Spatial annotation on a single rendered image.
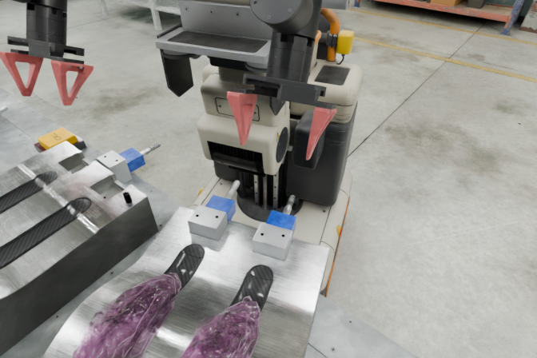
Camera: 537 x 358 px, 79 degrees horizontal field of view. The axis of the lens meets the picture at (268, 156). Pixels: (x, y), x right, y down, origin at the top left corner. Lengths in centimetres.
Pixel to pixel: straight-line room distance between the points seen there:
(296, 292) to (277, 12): 35
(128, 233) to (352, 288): 110
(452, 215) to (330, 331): 149
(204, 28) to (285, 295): 57
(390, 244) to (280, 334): 130
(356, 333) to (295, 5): 42
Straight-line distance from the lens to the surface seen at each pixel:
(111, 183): 65
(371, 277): 155
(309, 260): 50
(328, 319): 53
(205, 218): 52
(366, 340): 52
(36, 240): 60
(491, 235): 194
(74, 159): 73
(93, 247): 56
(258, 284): 49
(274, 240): 49
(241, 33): 74
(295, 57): 43
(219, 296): 47
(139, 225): 59
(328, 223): 132
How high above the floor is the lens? 127
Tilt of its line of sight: 38 degrees down
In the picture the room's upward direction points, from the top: straight up
